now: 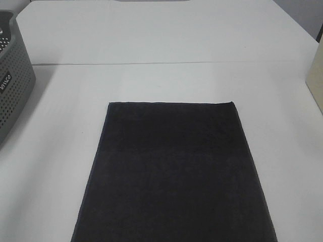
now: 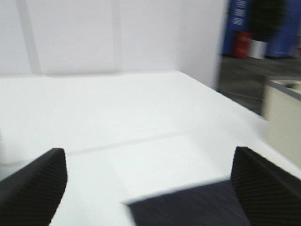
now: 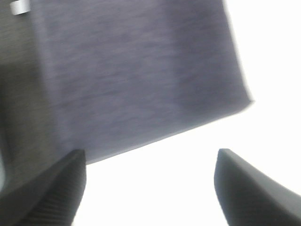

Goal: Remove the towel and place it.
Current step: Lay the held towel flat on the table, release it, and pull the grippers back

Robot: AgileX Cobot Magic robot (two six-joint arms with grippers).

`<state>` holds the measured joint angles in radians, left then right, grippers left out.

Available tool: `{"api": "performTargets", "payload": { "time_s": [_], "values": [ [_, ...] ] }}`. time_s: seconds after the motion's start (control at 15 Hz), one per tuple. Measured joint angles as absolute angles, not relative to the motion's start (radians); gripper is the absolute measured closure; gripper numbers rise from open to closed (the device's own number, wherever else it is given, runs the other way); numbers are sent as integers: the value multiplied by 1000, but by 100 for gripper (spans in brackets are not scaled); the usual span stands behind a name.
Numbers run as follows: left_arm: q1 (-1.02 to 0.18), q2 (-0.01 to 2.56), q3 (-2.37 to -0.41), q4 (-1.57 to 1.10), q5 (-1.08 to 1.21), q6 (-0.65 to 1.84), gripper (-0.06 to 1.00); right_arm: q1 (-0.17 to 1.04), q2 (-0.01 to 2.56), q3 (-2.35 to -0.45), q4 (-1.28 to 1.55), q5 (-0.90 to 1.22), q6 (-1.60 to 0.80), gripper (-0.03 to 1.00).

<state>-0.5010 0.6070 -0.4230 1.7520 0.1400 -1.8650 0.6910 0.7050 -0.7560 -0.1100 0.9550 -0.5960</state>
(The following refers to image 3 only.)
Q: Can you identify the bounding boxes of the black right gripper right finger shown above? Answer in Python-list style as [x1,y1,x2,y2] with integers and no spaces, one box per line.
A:
[214,149,301,226]

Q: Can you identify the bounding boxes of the dark navy towel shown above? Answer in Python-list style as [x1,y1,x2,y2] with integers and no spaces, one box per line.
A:
[0,0,251,189]

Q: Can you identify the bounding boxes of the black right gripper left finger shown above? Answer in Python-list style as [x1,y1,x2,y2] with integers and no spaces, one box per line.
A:
[0,149,87,226]

